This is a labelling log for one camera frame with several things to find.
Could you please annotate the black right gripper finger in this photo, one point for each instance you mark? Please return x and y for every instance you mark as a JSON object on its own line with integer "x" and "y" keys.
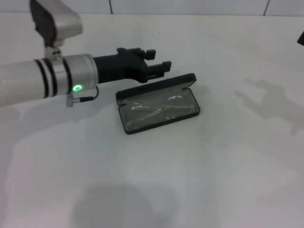
{"x": 301, "y": 39}

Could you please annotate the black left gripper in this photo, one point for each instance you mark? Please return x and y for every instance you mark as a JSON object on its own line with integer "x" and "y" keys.
{"x": 118, "y": 67}

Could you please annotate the black glasses case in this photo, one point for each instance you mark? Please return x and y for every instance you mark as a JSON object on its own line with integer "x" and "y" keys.
{"x": 156, "y": 83}

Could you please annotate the clear white glasses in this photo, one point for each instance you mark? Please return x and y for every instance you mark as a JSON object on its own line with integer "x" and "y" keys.
{"x": 161, "y": 110}

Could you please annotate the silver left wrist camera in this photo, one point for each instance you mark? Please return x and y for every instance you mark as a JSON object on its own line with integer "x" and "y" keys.
{"x": 57, "y": 21}

